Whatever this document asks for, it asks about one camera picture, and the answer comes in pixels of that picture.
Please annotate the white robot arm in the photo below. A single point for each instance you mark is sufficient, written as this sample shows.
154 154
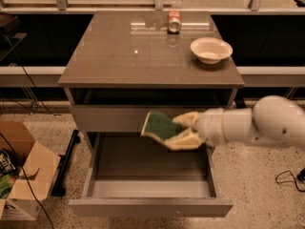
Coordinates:
274 121

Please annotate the open cardboard box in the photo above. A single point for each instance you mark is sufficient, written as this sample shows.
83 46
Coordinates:
36 166

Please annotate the red soda can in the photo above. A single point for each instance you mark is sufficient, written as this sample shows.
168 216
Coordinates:
174 21

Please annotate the closed grey upper drawer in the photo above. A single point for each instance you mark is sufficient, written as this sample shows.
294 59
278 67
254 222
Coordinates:
121 119

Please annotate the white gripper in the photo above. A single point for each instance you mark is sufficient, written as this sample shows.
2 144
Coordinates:
211 126

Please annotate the grey drawer cabinet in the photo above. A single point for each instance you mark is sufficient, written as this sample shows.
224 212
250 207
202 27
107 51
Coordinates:
128 58

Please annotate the black bar on floor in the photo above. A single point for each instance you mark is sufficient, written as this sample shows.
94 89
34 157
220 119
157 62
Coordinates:
58 189

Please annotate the green snack bag in box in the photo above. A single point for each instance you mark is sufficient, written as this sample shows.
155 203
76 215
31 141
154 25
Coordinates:
6 183

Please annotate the white bowl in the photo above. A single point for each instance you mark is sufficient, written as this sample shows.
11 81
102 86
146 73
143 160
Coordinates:
211 50

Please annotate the green yellow sponge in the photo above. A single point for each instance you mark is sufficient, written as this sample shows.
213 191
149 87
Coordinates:
160 127

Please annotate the open grey middle drawer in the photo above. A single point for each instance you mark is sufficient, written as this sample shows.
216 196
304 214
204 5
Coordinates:
133 176

